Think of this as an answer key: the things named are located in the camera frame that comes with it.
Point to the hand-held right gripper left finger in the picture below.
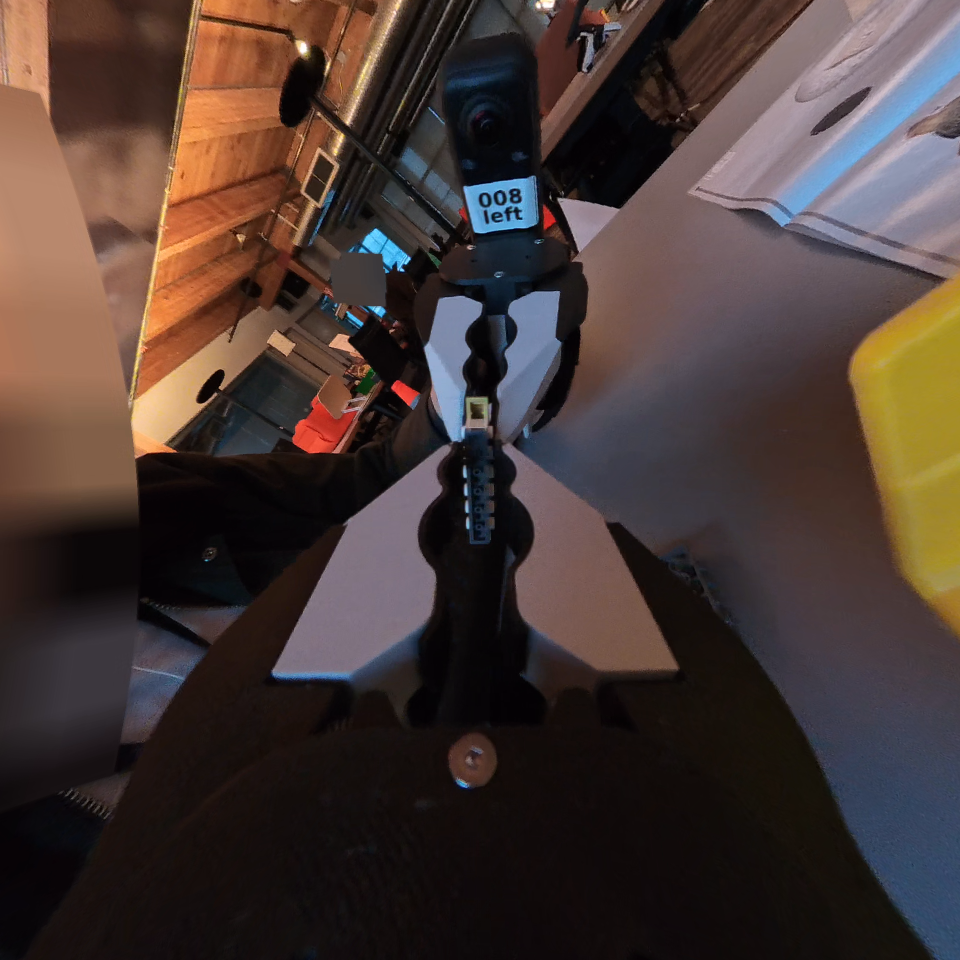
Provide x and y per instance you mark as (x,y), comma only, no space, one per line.
(364,592)

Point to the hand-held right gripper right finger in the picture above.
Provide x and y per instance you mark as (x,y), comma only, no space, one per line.
(585,592)

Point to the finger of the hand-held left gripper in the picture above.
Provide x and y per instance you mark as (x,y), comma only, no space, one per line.
(536,352)
(450,352)

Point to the white and tan brick strip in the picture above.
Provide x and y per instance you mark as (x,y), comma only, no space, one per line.
(480,480)

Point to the large yellow plastic bin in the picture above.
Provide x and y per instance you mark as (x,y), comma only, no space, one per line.
(915,450)

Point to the person's left forearm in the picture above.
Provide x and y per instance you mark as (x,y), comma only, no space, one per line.
(397,442)

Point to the grey desk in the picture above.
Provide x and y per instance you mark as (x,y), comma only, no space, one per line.
(712,450)

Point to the orange traffic cone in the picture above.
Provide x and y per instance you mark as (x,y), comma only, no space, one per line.
(405,394)

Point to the background work table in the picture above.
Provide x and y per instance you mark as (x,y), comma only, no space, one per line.
(607,67)

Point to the arched window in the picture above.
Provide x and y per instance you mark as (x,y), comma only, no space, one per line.
(382,251)

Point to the white upright sheet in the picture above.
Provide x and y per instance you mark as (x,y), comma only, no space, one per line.
(589,221)

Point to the orange red seat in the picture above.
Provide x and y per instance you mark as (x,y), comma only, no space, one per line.
(322,427)

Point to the person's dark jacket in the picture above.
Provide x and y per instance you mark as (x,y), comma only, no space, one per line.
(240,510)

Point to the white framed ceiling panel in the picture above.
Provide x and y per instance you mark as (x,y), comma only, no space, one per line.
(321,176)

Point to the large black disc lamp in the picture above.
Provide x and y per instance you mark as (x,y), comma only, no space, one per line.
(302,86)

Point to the person's grey shirt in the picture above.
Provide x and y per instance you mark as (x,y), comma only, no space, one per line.
(157,652)

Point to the small black disc lamp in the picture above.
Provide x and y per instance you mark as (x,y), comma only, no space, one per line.
(211,386)

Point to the open instruction booklet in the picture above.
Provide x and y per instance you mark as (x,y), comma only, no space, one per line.
(862,150)

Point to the silver ventilation duct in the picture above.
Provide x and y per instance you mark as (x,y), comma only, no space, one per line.
(360,97)

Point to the white wall chart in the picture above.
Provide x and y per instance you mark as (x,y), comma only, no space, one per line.
(281,341)

